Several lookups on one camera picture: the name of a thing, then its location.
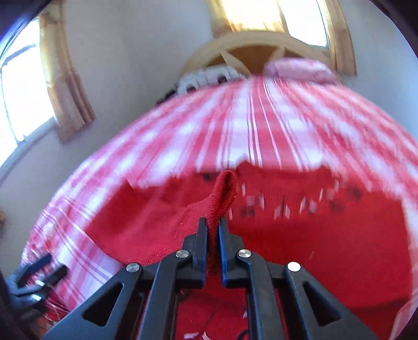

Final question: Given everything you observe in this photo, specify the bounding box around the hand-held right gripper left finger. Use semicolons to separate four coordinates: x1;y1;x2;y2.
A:
42;217;210;340

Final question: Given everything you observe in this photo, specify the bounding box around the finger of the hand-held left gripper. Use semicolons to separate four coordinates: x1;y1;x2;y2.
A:
15;253;52;283
41;264;68;286

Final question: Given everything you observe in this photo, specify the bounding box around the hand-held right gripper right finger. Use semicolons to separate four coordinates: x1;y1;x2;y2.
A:
218;216;379;340

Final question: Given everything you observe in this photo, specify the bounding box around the red knit sweater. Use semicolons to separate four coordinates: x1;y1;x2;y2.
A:
85;162;412;340

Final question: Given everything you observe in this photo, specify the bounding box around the red plaid blanket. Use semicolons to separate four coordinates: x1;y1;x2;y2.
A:
21;73;418;340

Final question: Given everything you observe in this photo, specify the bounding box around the white patterned pillow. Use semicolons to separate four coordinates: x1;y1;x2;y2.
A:
176;65;247;95

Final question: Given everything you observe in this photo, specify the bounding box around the window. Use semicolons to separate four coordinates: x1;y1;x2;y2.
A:
0;16;56;171
281;0;329;48

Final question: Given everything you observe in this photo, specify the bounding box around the beige curtain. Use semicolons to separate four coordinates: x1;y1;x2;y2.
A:
206;0;288;33
38;7;96;143
318;0;356;77

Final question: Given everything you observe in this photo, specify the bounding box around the pink pillow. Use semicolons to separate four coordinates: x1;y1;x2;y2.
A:
264;59;337;84

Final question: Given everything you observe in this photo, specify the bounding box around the cream wooden headboard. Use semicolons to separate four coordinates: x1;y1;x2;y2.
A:
179;31;343;86

